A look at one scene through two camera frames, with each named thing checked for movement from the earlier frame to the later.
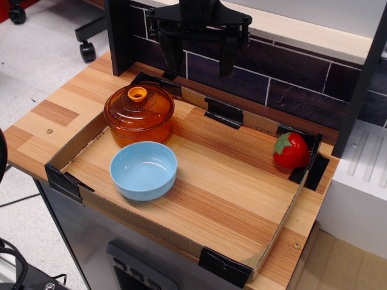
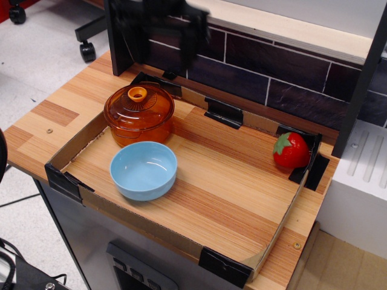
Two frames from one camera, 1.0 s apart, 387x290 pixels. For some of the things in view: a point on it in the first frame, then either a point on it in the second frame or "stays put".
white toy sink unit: (355, 209) stays put
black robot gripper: (196, 13) → (132, 17)
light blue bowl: (144, 171) stays put
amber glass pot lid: (139, 106) stays put
